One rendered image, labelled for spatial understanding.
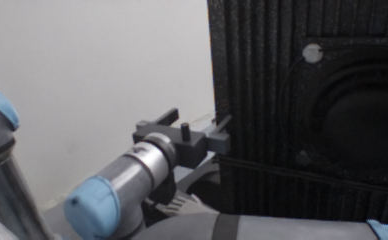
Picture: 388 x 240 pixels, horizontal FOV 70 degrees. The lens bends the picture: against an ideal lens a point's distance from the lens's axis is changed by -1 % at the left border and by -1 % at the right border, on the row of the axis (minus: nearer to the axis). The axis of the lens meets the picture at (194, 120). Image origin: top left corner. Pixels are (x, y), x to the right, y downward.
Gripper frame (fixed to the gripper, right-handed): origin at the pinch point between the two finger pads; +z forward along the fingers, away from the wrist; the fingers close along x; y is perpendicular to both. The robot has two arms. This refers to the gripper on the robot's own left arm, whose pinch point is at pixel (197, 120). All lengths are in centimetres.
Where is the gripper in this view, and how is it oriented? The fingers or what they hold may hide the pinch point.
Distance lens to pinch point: 59.5
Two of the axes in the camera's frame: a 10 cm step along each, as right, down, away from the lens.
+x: -8.7, -1.3, 4.8
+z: 4.9, -4.1, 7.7
